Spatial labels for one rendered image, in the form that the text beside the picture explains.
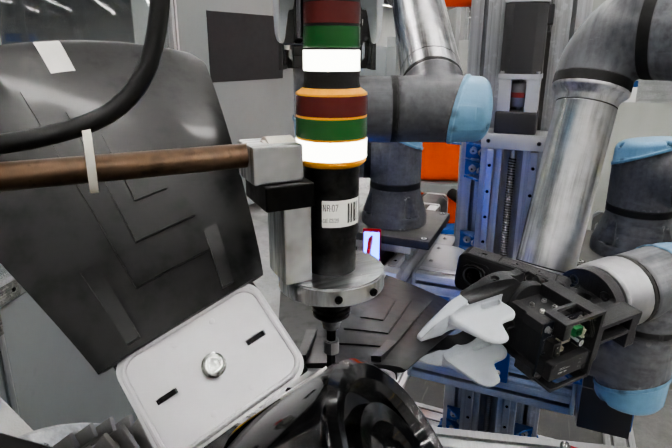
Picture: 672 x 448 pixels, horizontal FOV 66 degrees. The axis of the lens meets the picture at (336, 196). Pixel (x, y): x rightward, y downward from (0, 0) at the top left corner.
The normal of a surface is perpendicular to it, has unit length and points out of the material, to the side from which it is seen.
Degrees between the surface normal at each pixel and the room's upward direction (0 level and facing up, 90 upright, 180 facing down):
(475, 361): 10
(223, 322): 48
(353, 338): 6
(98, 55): 38
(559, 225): 73
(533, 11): 90
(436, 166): 90
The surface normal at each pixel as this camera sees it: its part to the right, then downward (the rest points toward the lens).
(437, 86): -0.02, -0.49
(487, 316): 0.05, -0.93
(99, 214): 0.26, -0.47
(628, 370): -0.65, 0.21
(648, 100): -0.15, 0.27
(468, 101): 0.02, -0.10
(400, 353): 0.08, -0.99
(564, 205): -0.30, -0.04
